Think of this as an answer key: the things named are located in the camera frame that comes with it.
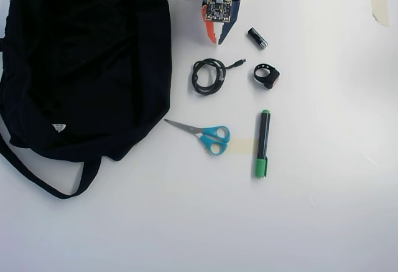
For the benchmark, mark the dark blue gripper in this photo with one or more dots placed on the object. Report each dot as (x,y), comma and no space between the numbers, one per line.
(228,30)

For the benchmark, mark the black fabric tote bag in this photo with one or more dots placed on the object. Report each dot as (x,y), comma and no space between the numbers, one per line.
(77,66)

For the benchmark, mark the black AA battery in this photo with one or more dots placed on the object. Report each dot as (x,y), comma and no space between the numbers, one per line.
(257,38)

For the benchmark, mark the green black marker pen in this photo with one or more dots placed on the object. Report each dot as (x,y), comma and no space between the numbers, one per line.
(262,135)

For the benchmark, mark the short beige masking tape strip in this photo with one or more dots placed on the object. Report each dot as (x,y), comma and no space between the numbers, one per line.
(242,146)

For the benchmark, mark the long beige masking tape strip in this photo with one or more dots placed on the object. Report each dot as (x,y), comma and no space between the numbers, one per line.
(380,7)

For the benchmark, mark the bare camera circuit board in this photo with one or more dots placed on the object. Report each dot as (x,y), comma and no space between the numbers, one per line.
(217,7)

